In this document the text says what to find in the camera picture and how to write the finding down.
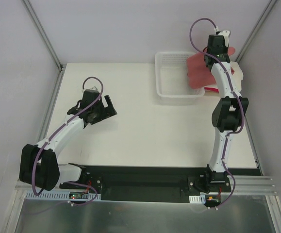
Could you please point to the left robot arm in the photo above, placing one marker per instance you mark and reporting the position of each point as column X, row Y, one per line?
column 39, row 166

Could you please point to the right white cable duct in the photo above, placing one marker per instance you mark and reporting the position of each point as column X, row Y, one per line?
column 201, row 199

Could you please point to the front aluminium rail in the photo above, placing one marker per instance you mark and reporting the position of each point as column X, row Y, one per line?
column 254, row 184

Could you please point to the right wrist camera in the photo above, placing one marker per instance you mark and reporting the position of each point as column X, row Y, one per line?
column 226, row 34

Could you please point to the aluminium frame post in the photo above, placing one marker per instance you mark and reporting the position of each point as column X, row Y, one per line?
column 41, row 31
column 258, row 25

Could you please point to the right aluminium frame post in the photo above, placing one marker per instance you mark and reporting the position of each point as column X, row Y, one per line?
column 258, row 25

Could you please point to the left side aluminium rail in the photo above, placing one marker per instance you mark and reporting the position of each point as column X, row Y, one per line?
column 50, row 106

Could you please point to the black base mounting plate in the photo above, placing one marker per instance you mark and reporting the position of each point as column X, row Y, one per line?
column 172, row 195

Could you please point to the white perforated plastic basket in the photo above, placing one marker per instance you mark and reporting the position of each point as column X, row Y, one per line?
column 171, row 79

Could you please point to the white cable duct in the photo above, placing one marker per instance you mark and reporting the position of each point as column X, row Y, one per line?
column 201, row 199
column 63, row 195

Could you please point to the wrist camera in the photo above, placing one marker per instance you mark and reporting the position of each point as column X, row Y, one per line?
column 226, row 34
column 94, row 88

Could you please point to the aluminium rail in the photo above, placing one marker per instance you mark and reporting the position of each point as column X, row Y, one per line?
column 254, row 184
column 50, row 106

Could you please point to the left aluminium frame post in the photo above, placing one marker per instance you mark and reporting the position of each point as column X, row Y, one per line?
column 41, row 31

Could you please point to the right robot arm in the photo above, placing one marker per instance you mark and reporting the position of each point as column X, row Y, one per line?
column 228, row 115

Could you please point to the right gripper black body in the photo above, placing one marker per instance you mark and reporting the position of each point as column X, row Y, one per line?
column 216, row 57

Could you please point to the salmon pink t shirt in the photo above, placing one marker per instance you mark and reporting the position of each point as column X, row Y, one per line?
column 198, row 74

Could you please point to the left white cable duct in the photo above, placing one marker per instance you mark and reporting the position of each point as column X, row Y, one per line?
column 63, row 195

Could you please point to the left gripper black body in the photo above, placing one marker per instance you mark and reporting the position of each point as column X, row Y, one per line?
column 105, row 111

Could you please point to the folded cream t shirt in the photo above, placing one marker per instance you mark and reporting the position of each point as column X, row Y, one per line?
column 237, row 76

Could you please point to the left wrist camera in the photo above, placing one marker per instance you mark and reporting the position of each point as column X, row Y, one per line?
column 94, row 88

